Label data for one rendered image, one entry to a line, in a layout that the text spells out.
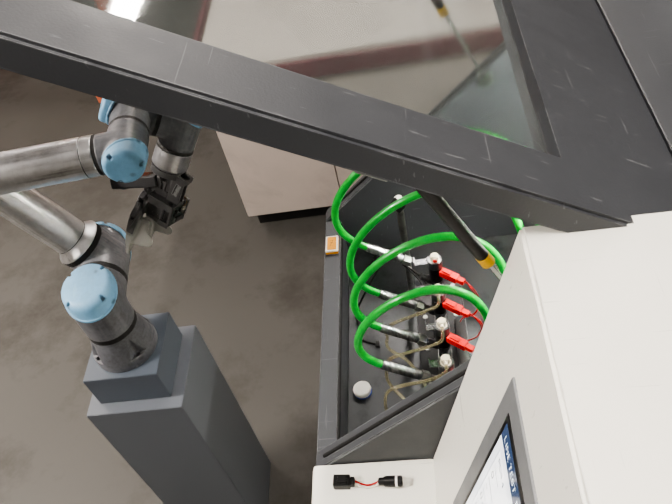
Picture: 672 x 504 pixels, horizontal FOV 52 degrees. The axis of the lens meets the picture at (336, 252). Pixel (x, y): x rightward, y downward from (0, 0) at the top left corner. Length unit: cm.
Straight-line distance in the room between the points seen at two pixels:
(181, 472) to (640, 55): 150
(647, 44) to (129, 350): 120
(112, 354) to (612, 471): 121
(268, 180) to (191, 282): 56
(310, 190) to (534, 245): 222
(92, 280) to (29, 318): 177
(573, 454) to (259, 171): 238
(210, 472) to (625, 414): 145
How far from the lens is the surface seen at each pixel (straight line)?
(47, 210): 158
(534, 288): 76
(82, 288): 155
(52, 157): 131
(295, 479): 241
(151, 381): 165
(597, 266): 78
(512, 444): 80
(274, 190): 296
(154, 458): 193
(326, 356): 145
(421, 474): 127
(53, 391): 299
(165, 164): 141
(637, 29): 124
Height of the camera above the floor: 213
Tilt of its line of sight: 46 degrees down
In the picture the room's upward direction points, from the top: 15 degrees counter-clockwise
